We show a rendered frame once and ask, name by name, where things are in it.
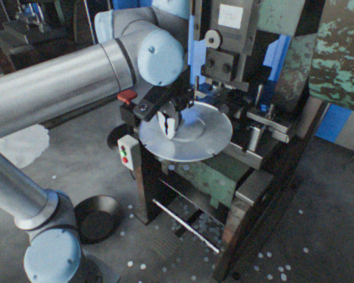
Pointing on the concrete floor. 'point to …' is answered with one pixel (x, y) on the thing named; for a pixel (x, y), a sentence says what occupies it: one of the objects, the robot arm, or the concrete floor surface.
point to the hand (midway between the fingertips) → (167, 136)
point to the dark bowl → (97, 218)
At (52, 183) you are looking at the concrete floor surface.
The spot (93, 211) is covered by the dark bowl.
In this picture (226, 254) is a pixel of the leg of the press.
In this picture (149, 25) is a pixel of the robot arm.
